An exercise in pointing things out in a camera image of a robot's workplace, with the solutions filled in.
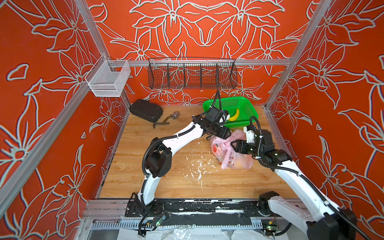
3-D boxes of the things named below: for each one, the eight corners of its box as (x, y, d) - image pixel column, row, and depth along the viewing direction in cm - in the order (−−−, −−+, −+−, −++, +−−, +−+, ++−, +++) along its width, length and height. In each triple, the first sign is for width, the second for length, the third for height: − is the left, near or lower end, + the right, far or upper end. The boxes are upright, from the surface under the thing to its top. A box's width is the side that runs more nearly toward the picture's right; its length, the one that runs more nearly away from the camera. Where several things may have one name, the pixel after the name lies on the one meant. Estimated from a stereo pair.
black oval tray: (129, 111, 117) (127, 108, 113) (141, 100, 125) (139, 97, 122) (154, 123, 109) (153, 119, 106) (165, 110, 117) (164, 107, 114)
